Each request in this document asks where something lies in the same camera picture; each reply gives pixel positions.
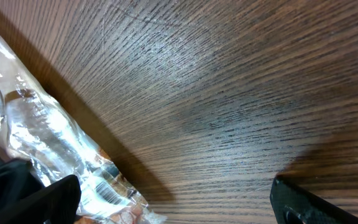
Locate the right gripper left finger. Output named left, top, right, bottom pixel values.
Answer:
left=0, top=159, right=81, bottom=223

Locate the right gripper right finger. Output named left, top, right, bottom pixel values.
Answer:
left=270, top=175, right=358, bottom=224

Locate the beige clear food pouch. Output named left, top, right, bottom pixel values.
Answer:
left=0, top=37, right=166, bottom=223

